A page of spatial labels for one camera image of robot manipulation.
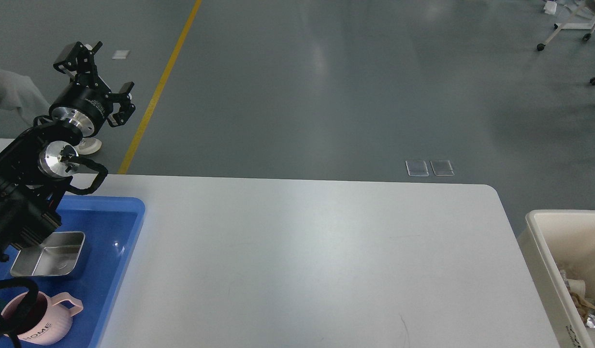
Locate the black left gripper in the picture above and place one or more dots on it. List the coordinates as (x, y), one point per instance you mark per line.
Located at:
(84, 102)

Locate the square steel container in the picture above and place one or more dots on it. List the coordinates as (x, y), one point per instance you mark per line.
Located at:
(62, 254)

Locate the pink mug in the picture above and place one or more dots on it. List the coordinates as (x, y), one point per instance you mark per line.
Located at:
(50, 319)

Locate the brown paper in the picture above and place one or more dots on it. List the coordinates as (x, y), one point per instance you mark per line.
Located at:
(576, 289)

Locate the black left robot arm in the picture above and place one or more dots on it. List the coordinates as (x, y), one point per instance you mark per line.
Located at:
(41, 165)

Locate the person in grey trousers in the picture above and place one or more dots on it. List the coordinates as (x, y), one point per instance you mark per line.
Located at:
(20, 98)

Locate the blue plastic tray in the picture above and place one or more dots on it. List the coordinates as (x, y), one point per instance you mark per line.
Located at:
(111, 226)

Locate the white bin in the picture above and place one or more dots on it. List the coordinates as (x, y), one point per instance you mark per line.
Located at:
(554, 240)

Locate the white wheeled frame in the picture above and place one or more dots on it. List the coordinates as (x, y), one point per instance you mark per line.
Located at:
(569, 23)

